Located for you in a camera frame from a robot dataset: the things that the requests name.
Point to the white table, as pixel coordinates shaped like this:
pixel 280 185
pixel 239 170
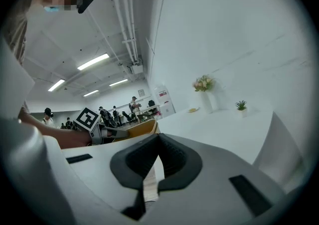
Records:
pixel 211 129

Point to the long wooden desk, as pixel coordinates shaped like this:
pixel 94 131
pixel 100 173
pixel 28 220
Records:
pixel 147 114

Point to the white water dispenser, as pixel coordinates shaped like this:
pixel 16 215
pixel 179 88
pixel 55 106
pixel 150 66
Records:
pixel 164 101

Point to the long ceiling light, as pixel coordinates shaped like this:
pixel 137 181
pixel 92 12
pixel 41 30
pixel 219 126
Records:
pixel 118 82
pixel 91 93
pixel 56 85
pixel 93 62

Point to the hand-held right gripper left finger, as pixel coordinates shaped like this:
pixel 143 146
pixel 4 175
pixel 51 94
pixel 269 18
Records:
pixel 94 176

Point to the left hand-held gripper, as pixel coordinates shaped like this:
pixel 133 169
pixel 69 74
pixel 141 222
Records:
pixel 87 119

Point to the yellow rectangular tray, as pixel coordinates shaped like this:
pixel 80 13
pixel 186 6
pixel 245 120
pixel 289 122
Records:
pixel 144 129

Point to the black head-worn camera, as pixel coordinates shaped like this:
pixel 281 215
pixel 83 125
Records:
pixel 86 3

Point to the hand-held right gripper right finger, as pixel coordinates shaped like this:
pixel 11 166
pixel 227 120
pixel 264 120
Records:
pixel 219 169

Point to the white vase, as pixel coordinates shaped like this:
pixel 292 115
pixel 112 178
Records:
pixel 208 103

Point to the blue face mask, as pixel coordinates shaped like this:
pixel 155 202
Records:
pixel 51 9

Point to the small green potted plant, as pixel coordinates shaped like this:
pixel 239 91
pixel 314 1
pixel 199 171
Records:
pixel 241 108

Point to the white ceiling junction box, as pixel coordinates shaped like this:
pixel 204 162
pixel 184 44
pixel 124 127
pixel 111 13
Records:
pixel 136 68

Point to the white plate with yellow food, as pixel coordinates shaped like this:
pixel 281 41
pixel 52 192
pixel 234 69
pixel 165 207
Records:
pixel 193 110

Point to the person's left forearm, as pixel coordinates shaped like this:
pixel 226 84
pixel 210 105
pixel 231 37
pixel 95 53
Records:
pixel 62 136

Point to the black office chair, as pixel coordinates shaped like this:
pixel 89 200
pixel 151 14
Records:
pixel 152 105
pixel 127 116

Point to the white ceiling pipes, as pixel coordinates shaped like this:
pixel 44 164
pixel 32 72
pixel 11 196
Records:
pixel 124 19

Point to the framed wall picture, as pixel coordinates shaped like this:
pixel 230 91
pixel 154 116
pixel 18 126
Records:
pixel 141 93

